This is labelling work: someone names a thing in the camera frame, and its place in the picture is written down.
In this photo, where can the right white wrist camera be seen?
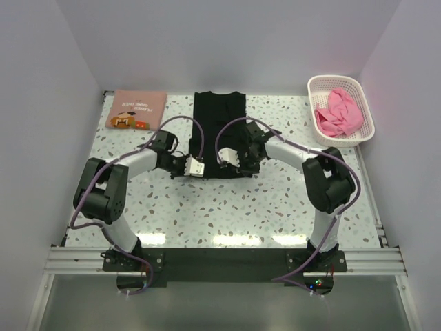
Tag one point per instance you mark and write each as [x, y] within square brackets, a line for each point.
[229, 156]

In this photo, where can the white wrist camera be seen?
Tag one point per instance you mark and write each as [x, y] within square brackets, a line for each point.
[194, 167]
[229, 156]

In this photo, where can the black t shirt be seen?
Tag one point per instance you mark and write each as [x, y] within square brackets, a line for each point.
[213, 112]

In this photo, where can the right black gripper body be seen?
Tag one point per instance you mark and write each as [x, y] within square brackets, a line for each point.
[249, 162]

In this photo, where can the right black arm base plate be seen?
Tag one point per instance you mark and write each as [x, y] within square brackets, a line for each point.
[333, 261]

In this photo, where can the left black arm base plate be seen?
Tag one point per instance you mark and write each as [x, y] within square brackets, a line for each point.
[115, 261]

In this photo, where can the aluminium front rail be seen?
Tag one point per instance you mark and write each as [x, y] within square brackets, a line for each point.
[360, 262]

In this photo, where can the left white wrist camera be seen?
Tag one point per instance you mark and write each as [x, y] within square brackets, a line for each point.
[194, 167]

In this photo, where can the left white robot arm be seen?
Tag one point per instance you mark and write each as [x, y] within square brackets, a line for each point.
[99, 200]

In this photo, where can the white plastic laundry basket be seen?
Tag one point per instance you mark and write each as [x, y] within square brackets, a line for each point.
[319, 88]

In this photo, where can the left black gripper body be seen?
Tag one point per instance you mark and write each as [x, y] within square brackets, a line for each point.
[175, 165]

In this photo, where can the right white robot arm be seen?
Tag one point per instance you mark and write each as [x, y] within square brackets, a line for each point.
[328, 181]

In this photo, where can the pink crumpled t shirt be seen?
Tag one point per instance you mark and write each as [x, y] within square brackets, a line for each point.
[342, 116]

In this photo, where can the folded pink printed t shirt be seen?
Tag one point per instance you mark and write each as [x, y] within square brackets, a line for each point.
[139, 110]

